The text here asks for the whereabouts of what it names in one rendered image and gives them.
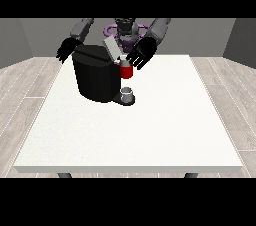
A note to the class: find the pale grey machine lid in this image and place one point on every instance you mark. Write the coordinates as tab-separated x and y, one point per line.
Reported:
112	47

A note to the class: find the small grey coffee pod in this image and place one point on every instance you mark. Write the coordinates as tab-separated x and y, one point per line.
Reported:
123	61

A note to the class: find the black coffee machine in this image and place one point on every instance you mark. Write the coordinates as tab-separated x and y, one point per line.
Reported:
95	75

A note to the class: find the small grey cup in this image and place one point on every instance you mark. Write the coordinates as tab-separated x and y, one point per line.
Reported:
127	94

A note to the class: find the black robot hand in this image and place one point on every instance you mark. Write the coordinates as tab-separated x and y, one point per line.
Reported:
68	47
144	51

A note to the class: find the grey robot trunk purple rings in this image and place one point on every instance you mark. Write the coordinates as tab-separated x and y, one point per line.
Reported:
125	29

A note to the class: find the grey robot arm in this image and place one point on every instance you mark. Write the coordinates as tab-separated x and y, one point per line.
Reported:
158	29
81	29

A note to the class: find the red pod holder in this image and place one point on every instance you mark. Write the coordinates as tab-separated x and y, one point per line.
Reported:
126	72

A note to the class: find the dark table leg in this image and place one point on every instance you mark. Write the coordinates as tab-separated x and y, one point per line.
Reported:
191	175
64	175

